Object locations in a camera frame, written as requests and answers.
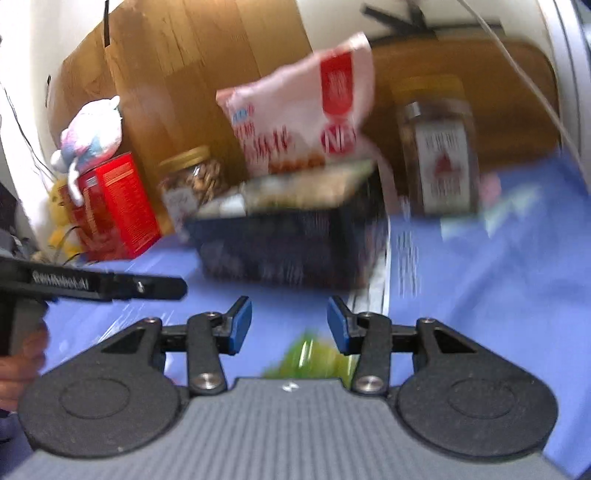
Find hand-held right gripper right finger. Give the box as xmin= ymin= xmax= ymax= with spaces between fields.
xmin=326 ymin=295 xmax=490 ymax=396

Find red gift box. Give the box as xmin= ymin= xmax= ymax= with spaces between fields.
xmin=69 ymin=152 xmax=162 ymax=262

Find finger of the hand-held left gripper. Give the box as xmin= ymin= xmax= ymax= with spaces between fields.
xmin=0 ymin=257 xmax=188 ymax=304

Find large pink snack bag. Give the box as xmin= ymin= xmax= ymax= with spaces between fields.
xmin=215 ymin=32 xmax=385 ymax=179

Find white printed paper strip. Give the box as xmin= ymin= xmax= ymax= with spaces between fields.
xmin=350 ymin=216 xmax=422 ymax=320

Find white cable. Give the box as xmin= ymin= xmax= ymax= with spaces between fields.
xmin=459 ymin=0 xmax=583 ymax=168

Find black tape strips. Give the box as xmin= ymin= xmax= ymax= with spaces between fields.
xmin=361 ymin=1 xmax=502 ymax=37

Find dark green snack bag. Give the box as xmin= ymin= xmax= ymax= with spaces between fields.
xmin=262 ymin=329 xmax=362 ymax=382

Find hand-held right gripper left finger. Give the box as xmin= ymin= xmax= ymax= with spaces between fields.
xmin=99 ymin=296 xmax=253 ymax=396

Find nut jar with gold lid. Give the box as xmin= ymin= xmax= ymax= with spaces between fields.
xmin=157 ymin=146 xmax=232 ymax=237

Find yellow plush toy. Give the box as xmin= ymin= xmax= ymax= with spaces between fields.
xmin=48 ymin=179 xmax=86 ymax=260

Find dark snack jar white label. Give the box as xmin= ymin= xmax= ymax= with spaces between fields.
xmin=392 ymin=75 xmax=482 ymax=216

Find pink white plush toy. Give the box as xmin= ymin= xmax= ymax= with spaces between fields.
xmin=50 ymin=95 xmax=123 ymax=207

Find person's left hand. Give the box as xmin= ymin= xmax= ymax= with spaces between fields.
xmin=0 ymin=322 xmax=49 ymax=412

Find blue bed sheet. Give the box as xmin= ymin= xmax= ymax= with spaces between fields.
xmin=0 ymin=159 xmax=591 ymax=480

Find wooden board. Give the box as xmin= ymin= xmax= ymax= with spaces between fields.
xmin=48 ymin=0 xmax=315 ymax=234

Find black printed box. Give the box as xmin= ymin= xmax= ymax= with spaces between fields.
xmin=184 ymin=161 xmax=394 ymax=292

